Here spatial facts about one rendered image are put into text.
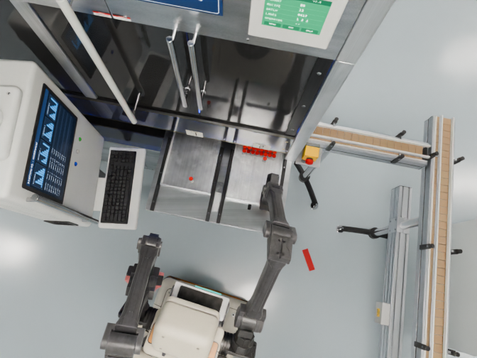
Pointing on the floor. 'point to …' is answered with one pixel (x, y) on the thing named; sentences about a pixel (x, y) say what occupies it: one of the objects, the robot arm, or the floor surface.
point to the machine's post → (340, 70)
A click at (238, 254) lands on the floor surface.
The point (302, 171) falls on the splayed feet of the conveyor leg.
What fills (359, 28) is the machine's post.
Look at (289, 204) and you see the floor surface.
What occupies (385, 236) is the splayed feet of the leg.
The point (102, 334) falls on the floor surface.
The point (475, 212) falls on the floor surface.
